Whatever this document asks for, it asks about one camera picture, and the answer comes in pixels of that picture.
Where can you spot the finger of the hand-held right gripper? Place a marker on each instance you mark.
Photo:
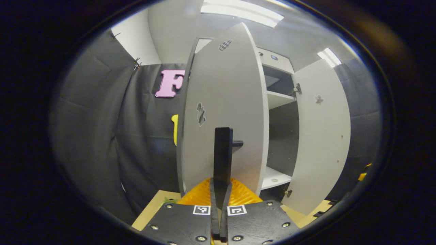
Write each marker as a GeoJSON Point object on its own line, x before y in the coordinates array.
{"type": "Point", "coordinates": [362, 176]}

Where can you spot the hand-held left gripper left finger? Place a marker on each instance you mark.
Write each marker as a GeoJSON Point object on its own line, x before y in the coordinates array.
{"type": "Point", "coordinates": [214, 217]}

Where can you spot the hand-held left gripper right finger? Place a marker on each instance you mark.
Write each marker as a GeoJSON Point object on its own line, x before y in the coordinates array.
{"type": "Point", "coordinates": [224, 221]}

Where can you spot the grey cabinet door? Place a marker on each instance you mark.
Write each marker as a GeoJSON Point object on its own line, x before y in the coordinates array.
{"type": "Point", "coordinates": [231, 85]}
{"type": "Point", "coordinates": [320, 143]}

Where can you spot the grey double-door shoe cabinet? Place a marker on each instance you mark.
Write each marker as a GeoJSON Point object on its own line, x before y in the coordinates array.
{"type": "Point", "coordinates": [281, 136]}

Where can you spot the metal door hinge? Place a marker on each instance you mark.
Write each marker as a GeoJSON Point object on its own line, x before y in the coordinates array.
{"type": "Point", "coordinates": [297, 90]}
{"type": "Point", "coordinates": [288, 193]}

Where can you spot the grey cabinet shelf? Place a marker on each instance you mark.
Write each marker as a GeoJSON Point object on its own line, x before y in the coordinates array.
{"type": "Point", "coordinates": [277, 99]}

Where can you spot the small ceiling light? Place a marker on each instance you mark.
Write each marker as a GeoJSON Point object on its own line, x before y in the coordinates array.
{"type": "Point", "coordinates": [328, 57]}

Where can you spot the large ceiling light panel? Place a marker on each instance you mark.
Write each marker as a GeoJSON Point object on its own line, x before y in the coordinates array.
{"type": "Point", "coordinates": [242, 12]}

